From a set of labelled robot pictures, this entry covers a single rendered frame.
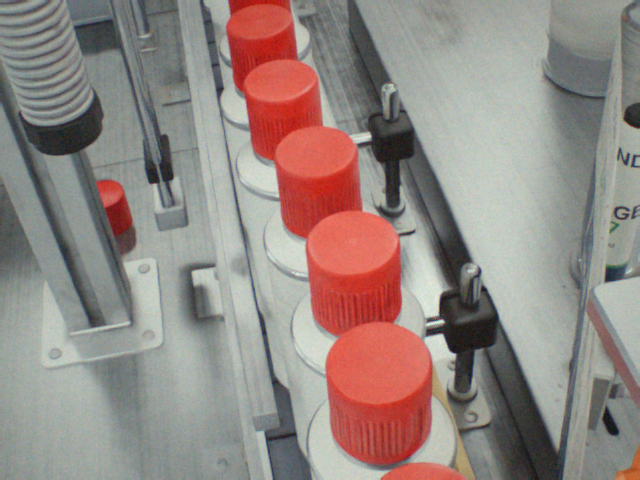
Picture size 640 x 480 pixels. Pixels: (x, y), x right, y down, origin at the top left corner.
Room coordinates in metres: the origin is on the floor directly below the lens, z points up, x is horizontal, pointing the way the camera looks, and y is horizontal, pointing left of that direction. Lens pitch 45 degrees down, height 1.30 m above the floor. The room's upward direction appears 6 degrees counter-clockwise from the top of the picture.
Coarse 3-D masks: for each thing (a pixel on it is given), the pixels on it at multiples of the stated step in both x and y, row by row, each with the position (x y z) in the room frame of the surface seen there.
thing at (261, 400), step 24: (192, 0) 0.62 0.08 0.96; (192, 24) 0.58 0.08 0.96; (192, 48) 0.55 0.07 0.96; (216, 120) 0.46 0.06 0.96; (216, 144) 0.43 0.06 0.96; (216, 168) 0.41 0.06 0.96; (216, 192) 0.38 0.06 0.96; (240, 240) 0.34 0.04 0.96; (240, 264) 0.32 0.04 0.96; (240, 288) 0.31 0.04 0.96; (240, 312) 0.29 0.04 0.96; (240, 336) 0.27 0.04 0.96; (264, 360) 0.26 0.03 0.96; (264, 384) 0.24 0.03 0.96; (264, 408) 0.23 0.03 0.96
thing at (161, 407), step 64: (320, 0) 0.83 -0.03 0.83; (320, 64) 0.71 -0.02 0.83; (128, 128) 0.64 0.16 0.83; (192, 128) 0.63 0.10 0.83; (0, 192) 0.57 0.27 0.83; (128, 192) 0.55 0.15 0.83; (192, 192) 0.54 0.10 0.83; (0, 256) 0.49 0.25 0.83; (128, 256) 0.47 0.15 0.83; (192, 256) 0.47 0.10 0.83; (0, 320) 0.42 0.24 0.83; (192, 320) 0.40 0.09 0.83; (0, 384) 0.36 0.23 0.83; (64, 384) 0.36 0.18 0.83; (128, 384) 0.35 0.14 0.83; (192, 384) 0.35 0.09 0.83; (0, 448) 0.31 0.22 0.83; (64, 448) 0.30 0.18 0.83; (128, 448) 0.30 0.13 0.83; (192, 448) 0.30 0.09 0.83; (512, 448) 0.27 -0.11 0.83
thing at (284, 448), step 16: (208, 16) 0.73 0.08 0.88; (208, 32) 0.70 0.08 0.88; (208, 48) 0.68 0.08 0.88; (256, 304) 0.37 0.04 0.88; (272, 368) 0.31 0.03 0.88; (272, 384) 0.30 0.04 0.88; (288, 400) 0.29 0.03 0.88; (288, 416) 0.28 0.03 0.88; (272, 432) 0.27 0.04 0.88; (288, 432) 0.27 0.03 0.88; (272, 448) 0.26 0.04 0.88; (288, 448) 0.26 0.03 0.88; (288, 464) 0.25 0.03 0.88; (304, 464) 0.25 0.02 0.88
